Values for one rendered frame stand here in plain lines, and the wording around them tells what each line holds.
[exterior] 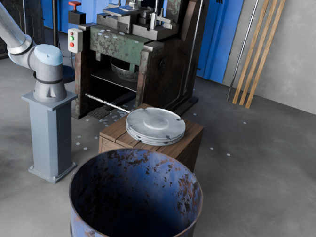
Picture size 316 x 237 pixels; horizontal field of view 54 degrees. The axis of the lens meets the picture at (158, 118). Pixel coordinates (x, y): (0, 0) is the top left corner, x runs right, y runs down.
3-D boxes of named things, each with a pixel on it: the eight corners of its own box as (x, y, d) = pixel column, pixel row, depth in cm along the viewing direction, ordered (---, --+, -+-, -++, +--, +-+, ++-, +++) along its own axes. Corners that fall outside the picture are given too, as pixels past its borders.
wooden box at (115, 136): (159, 221, 148) (170, 164, 131) (96, 187, 162) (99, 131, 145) (192, 177, 180) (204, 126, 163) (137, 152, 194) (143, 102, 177)
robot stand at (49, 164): (54, 184, 160) (51, 108, 138) (27, 170, 166) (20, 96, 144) (77, 165, 175) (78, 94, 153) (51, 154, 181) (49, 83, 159)
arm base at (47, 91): (51, 106, 140) (51, 85, 135) (26, 95, 145) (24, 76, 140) (73, 94, 152) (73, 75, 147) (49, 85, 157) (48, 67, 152)
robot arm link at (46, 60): (49, 83, 137) (47, 54, 130) (27, 75, 142) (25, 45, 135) (68, 76, 146) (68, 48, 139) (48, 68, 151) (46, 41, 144)
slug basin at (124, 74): (140, 90, 200) (142, 76, 195) (98, 75, 212) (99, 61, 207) (165, 76, 226) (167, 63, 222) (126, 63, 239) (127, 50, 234)
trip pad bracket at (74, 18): (79, 43, 198) (80, 12, 188) (67, 40, 201) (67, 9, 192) (85, 42, 203) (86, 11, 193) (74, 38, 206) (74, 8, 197)
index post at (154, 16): (153, 29, 182) (155, 12, 177) (149, 28, 183) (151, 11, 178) (155, 28, 184) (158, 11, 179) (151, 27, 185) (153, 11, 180)
